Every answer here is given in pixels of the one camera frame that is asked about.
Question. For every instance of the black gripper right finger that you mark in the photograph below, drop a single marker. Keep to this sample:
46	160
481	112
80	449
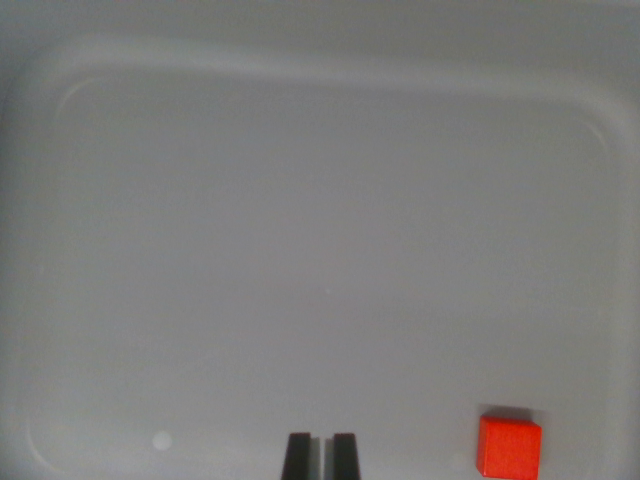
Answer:
345	457

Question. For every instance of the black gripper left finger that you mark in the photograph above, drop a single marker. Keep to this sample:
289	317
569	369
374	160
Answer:
299	457

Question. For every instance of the red block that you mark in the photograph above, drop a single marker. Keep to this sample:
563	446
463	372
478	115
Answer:
509	447

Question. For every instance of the white plastic bin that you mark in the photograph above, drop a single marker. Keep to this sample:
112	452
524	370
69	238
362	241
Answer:
300	225

